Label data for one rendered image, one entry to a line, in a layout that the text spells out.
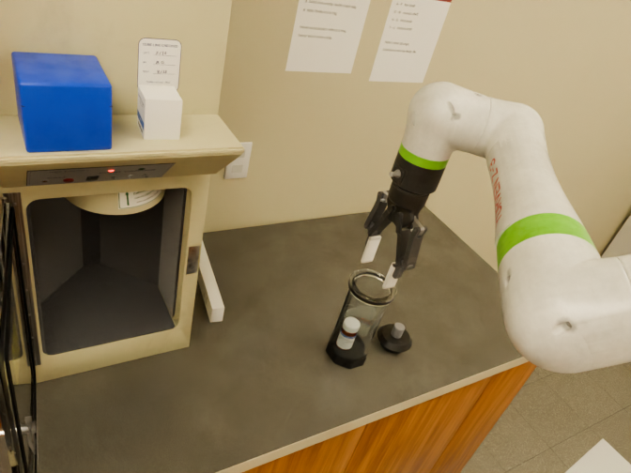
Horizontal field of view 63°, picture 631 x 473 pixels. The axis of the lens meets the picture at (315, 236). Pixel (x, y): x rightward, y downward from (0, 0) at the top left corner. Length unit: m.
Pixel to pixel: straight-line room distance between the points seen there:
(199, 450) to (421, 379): 0.55
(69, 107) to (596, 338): 0.64
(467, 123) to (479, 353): 0.74
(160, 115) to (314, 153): 0.89
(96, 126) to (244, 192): 0.89
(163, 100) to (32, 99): 0.16
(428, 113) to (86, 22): 0.52
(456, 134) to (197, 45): 0.44
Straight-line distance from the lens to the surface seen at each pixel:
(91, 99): 0.70
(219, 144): 0.78
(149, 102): 0.75
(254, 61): 1.38
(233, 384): 1.17
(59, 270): 1.23
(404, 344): 1.33
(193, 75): 0.84
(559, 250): 0.64
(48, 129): 0.71
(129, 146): 0.75
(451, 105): 0.91
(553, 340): 0.59
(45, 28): 0.78
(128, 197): 0.94
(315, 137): 1.57
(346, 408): 1.20
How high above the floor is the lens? 1.87
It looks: 35 degrees down
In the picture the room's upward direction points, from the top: 16 degrees clockwise
